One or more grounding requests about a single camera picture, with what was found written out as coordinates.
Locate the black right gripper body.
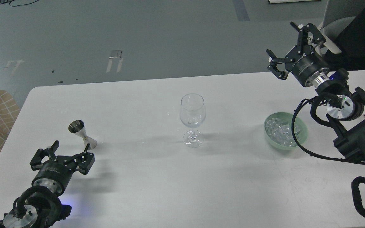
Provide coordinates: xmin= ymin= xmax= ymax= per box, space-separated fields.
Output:
xmin=285 ymin=45 xmax=330 ymax=87

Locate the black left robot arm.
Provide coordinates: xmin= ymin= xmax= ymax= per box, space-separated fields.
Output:
xmin=0 ymin=141 xmax=95 ymax=228

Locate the green bowl of ice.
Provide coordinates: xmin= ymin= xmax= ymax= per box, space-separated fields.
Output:
xmin=263 ymin=112 xmax=309 ymax=151

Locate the person in black shirt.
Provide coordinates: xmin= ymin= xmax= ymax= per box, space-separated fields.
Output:
xmin=323 ymin=8 xmax=365 ymax=71

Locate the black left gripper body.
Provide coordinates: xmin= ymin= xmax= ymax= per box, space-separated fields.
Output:
xmin=31 ymin=155 xmax=83 ymax=196

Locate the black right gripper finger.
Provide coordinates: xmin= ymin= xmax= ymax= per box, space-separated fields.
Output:
xmin=290 ymin=22 xmax=326 ymax=53
xmin=266 ymin=49 xmax=292 ymax=80

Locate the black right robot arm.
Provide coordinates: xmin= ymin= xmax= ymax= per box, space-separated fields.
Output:
xmin=266 ymin=22 xmax=365 ymax=218

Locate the steel cocktail jigger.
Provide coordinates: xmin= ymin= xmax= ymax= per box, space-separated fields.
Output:
xmin=68 ymin=120 xmax=97 ymax=149

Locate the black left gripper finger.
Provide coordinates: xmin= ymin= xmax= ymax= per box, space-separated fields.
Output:
xmin=29 ymin=140 xmax=60 ymax=171
xmin=74 ymin=144 xmax=95 ymax=175

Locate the clear wine glass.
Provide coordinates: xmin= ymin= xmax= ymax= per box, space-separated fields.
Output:
xmin=179 ymin=93 xmax=207 ymax=148

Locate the grey office chair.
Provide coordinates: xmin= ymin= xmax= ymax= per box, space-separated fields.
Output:
xmin=315 ymin=0 xmax=365 ymax=56

